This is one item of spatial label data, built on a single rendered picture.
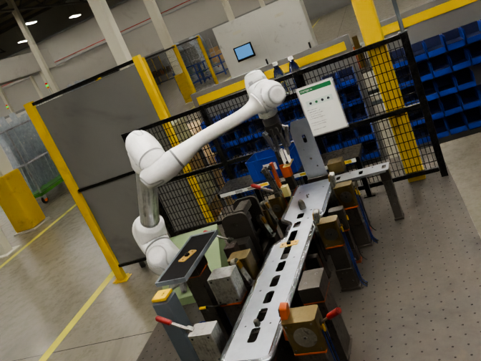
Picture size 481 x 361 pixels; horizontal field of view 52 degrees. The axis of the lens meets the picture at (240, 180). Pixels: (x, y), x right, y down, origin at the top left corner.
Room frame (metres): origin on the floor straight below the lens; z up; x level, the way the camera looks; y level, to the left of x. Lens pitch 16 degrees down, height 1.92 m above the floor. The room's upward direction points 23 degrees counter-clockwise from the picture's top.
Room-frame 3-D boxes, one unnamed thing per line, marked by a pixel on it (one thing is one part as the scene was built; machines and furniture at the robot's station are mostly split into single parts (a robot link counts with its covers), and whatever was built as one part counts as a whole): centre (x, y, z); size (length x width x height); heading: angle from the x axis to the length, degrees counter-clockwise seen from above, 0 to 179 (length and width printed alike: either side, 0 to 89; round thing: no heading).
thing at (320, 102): (2.83, -0.61, 1.30); 0.23 x 0.02 x 0.31; 65
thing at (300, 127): (2.60, -0.40, 1.17); 0.12 x 0.01 x 0.34; 65
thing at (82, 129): (4.64, 0.97, 1.00); 1.34 x 0.14 x 2.00; 70
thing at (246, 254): (1.87, 0.14, 0.89); 0.12 x 0.08 x 0.38; 65
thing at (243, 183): (2.84, -0.28, 1.02); 0.90 x 0.22 x 0.03; 65
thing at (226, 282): (1.72, 0.22, 0.90); 0.13 x 0.08 x 0.41; 65
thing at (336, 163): (2.56, -0.52, 0.88); 0.08 x 0.08 x 0.36; 65
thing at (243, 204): (2.12, 0.06, 0.95); 0.18 x 0.13 x 0.49; 155
